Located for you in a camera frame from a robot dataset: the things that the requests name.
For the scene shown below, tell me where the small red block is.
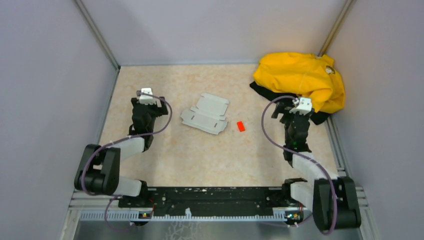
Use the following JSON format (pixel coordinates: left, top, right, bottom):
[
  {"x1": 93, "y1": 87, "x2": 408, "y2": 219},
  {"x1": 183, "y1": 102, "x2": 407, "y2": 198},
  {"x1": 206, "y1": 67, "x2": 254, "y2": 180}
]
[{"x1": 236, "y1": 121, "x2": 246, "y2": 132}]

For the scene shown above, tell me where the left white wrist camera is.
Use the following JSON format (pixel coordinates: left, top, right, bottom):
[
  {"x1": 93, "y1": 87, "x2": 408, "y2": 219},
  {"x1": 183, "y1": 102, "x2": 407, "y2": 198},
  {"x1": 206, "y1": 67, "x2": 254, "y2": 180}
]
[{"x1": 137, "y1": 87, "x2": 156, "y2": 105}]

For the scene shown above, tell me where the black garment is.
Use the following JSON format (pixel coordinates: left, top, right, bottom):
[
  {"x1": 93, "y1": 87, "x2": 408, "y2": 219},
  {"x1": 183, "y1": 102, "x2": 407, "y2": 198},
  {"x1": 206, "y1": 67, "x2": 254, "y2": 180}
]
[{"x1": 249, "y1": 81, "x2": 331, "y2": 125}]

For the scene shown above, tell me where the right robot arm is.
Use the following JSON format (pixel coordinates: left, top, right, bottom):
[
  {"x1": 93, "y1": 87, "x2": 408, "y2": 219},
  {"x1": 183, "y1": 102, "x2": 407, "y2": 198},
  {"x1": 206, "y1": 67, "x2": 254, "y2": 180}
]
[{"x1": 271, "y1": 98, "x2": 362, "y2": 235}]

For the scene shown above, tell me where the white cardboard box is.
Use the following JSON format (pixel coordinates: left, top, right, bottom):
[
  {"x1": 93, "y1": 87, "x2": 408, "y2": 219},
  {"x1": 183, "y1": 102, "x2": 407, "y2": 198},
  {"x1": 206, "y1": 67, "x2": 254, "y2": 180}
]
[{"x1": 180, "y1": 92, "x2": 230, "y2": 135}]

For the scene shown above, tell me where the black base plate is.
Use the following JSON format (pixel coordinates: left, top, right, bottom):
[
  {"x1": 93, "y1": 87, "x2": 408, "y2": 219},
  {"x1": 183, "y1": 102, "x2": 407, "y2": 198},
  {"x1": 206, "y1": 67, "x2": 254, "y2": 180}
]
[{"x1": 118, "y1": 186, "x2": 307, "y2": 221}]

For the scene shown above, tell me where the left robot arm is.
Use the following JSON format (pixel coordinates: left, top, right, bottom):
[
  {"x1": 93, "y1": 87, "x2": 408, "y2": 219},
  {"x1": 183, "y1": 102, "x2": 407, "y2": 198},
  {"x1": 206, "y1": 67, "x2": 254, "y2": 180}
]
[{"x1": 73, "y1": 95, "x2": 173, "y2": 207}]

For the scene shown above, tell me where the aluminium frame rail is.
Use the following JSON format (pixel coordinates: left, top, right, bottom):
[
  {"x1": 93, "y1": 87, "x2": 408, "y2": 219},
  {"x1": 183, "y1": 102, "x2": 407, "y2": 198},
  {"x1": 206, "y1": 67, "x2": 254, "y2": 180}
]
[{"x1": 68, "y1": 187, "x2": 369, "y2": 222}]

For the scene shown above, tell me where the yellow garment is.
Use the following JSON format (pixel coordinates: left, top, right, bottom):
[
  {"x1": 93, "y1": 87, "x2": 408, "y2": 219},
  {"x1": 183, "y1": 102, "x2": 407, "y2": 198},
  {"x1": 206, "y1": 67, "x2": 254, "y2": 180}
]
[{"x1": 253, "y1": 52, "x2": 346, "y2": 114}]

